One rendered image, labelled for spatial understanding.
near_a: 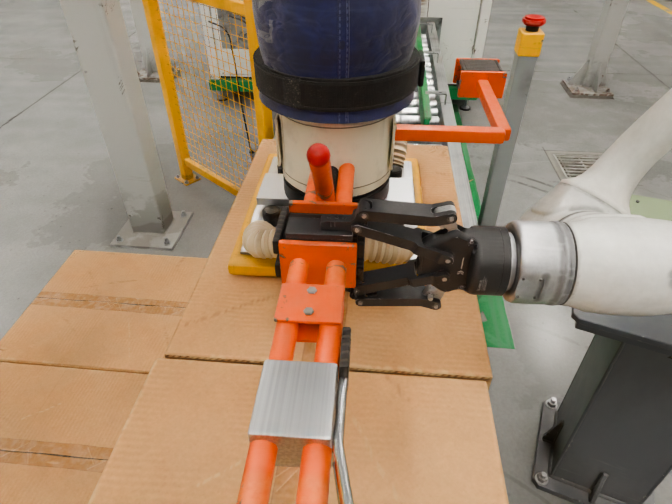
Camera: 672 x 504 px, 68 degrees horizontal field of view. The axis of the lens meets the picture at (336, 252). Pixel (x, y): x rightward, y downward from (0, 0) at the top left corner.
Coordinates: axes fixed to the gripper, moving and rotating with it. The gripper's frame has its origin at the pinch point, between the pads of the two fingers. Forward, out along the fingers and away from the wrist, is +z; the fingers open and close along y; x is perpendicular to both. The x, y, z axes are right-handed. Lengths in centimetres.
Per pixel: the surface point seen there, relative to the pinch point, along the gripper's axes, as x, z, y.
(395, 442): -13.9, -9.3, 13.7
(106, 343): 30, 53, 54
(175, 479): -19.3, 12.4, 13.6
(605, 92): 334, -182, 104
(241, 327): 0.9, 10.3, 13.6
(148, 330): 34, 45, 54
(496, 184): 121, -54, 62
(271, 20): 19.5, 6.7, -19.1
